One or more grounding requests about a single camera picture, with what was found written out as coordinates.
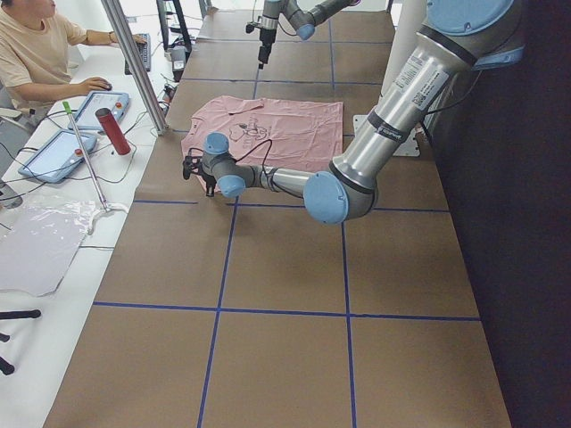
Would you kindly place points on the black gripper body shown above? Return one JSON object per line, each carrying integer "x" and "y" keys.
{"x": 266, "y": 37}
{"x": 208, "y": 180}

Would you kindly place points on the pink Snoopy t-shirt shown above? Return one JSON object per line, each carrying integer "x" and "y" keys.
{"x": 272, "y": 133}

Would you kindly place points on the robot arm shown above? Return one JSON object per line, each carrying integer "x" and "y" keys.
{"x": 454, "y": 37}
{"x": 303, "y": 22}

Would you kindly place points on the black keyboard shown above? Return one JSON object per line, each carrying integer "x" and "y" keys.
{"x": 144, "y": 51}

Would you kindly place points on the blue teach pendant far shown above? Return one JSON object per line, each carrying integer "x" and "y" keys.
{"x": 116, "y": 102}

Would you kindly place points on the blue teach pendant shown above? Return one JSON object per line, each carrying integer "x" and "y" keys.
{"x": 55, "y": 159}
{"x": 116, "y": 102}

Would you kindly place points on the red cylindrical bottle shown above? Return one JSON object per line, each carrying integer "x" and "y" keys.
{"x": 112, "y": 130}

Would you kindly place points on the brown paper table cover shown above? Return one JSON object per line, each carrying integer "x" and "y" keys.
{"x": 214, "y": 313}

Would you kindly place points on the blue teach pendant near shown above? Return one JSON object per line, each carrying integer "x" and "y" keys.
{"x": 55, "y": 159}

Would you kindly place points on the metal stick green tip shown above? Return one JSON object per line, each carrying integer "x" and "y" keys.
{"x": 87, "y": 160}

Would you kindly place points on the clear plastic bag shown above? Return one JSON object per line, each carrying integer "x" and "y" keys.
{"x": 42, "y": 242}

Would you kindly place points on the seated person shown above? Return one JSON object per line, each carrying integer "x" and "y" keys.
{"x": 35, "y": 42}

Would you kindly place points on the aluminium frame post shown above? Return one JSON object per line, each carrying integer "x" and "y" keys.
{"x": 129, "y": 48}

